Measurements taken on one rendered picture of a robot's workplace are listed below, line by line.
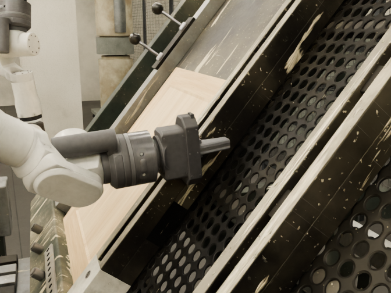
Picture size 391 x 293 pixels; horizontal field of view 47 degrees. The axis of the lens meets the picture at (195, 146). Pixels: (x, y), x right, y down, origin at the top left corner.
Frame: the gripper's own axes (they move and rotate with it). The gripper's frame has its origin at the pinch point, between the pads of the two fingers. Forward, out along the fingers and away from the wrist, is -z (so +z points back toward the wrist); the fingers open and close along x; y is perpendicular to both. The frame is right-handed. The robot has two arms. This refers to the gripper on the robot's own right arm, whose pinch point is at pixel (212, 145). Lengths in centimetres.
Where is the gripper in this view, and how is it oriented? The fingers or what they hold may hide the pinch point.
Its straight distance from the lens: 78.8
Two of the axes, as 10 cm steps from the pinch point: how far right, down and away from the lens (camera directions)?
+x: -0.8, -9.6, -2.7
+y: -3.2, -2.4, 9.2
